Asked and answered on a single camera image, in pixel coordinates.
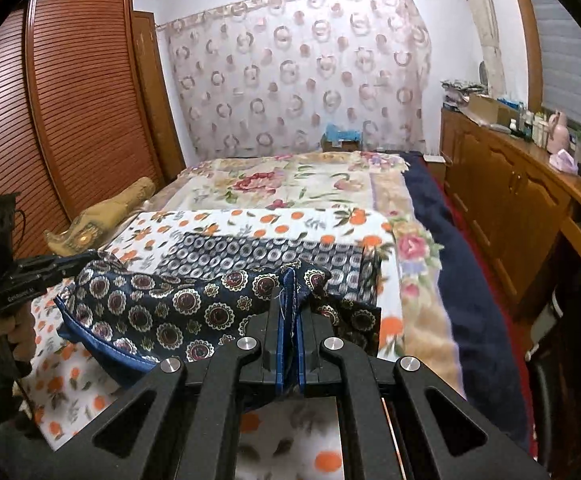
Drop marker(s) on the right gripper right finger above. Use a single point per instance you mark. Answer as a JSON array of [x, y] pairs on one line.
[[311, 369]]

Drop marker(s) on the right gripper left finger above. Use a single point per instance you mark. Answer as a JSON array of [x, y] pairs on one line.
[[278, 353]]

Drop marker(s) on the navy patterned silk garment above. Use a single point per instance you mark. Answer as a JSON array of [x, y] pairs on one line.
[[203, 294]]

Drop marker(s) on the person left hand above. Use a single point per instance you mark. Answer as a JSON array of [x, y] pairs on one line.
[[19, 333]]

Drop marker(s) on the golden fringed cushion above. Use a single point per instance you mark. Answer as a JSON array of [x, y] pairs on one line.
[[95, 224]]

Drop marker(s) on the orange fruit print blanket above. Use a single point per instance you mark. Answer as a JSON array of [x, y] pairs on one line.
[[68, 385]]

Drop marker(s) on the floral quilt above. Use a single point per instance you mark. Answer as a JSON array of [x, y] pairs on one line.
[[370, 201]]

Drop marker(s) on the navy bed sheet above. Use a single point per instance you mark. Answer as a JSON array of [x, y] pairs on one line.
[[489, 370]]

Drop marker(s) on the wooden louvered wardrobe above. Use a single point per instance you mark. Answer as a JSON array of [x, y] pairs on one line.
[[84, 111]]

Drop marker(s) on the blue tissue box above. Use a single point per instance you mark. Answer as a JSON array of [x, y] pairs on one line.
[[337, 136]]

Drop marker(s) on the pink circle pattern curtain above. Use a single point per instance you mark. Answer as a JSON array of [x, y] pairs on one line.
[[269, 77]]

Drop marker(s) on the long wooden cabinet desk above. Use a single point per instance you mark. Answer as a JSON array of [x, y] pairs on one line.
[[525, 215]]

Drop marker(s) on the cardboard box on desk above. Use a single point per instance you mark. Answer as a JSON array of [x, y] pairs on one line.
[[484, 109]]

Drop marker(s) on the pink figurine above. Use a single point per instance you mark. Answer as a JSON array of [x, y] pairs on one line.
[[558, 134]]

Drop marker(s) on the grey window blind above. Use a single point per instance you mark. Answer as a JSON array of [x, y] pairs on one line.
[[560, 42]]

